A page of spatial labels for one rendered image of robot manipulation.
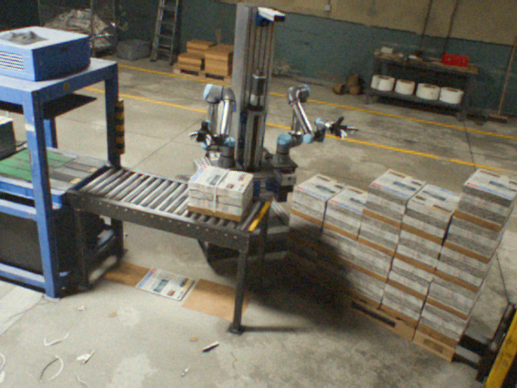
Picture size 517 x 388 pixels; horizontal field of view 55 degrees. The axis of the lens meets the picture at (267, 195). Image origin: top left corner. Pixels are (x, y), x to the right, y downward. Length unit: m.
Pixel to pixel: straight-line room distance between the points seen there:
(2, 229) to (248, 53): 2.24
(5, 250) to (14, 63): 1.41
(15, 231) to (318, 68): 7.50
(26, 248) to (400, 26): 7.84
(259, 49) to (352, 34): 6.16
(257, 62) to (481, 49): 6.63
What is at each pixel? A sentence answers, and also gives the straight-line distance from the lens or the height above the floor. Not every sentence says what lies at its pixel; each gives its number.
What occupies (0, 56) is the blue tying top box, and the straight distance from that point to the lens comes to 3.58.
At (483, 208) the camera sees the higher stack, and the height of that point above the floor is 1.18.
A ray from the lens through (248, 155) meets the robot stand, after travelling 4.14.
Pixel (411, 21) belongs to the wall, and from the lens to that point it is 9.98.
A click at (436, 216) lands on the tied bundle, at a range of 3.36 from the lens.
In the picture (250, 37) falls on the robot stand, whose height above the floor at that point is 1.81.
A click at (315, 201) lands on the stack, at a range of 3.72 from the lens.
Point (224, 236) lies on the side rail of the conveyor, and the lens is 3.20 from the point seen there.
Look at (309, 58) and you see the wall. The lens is 10.26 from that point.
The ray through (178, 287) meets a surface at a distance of 3.97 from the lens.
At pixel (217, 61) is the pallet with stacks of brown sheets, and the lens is 9.67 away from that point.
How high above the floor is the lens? 2.47
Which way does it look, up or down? 27 degrees down
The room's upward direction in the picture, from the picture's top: 7 degrees clockwise
